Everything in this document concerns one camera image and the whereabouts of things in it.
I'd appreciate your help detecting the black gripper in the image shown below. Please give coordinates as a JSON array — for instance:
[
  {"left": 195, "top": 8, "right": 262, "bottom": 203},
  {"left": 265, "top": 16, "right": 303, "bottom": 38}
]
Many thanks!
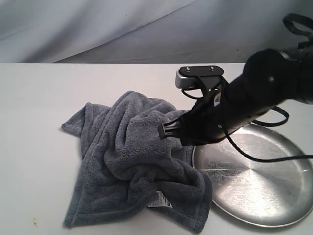
[{"left": 160, "top": 89, "right": 232, "bottom": 146}]

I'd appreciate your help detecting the grey fleece towel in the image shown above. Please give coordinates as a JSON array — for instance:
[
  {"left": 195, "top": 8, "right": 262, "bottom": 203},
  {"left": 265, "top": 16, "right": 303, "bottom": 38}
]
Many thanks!
[{"left": 62, "top": 91, "right": 212, "bottom": 233}]

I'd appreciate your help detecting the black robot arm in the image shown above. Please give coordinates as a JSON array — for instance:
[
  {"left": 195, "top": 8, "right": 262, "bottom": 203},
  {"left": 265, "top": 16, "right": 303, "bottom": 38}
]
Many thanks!
[{"left": 158, "top": 14, "right": 313, "bottom": 145}]

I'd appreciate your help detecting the white care label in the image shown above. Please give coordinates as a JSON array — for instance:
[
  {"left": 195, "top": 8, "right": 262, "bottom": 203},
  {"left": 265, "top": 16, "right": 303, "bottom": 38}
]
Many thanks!
[{"left": 148, "top": 191, "right": 172, "bottom": 208}]

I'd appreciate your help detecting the round stainless steel plate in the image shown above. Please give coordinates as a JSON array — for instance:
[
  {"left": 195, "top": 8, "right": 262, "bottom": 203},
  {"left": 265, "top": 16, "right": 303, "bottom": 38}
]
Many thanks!
[{"left": 192, "top": 121, "right": 313, "bottom": 228}]

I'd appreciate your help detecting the grey backdrop cloth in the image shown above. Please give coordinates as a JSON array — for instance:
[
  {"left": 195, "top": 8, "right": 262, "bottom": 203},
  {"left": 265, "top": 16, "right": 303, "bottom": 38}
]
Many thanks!
[{"left": 0, "top": 0, "right": 313, "bottom": 63}]

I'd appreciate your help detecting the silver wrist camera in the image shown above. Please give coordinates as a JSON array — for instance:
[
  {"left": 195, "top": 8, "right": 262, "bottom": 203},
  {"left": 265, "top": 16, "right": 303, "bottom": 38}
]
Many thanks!
[{"left": 175, "top": 65, "right": 224, "bottom": 90}]

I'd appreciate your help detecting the black camera cable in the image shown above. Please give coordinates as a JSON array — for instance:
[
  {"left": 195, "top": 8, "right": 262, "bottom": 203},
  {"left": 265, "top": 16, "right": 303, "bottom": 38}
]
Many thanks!
[{"left": 180, "top": 73, "right": 313, "bottom": 162}]

